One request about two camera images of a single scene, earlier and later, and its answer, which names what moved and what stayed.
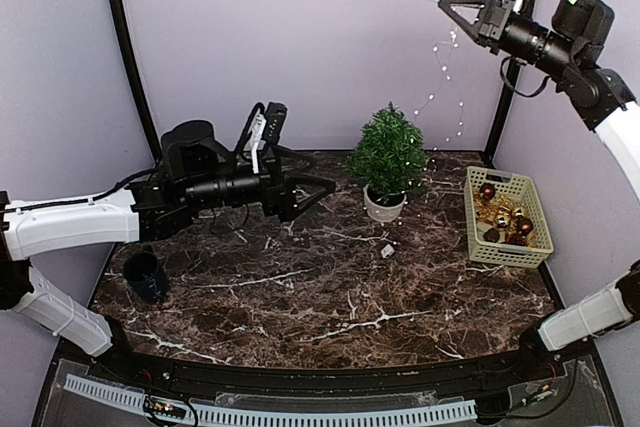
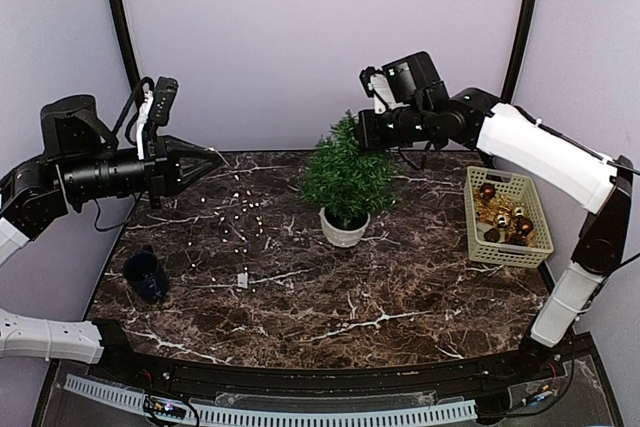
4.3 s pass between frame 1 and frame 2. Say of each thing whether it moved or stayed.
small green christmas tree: moved
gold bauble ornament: stayed
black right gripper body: moved
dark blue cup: stayed
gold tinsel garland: stayed
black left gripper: moved
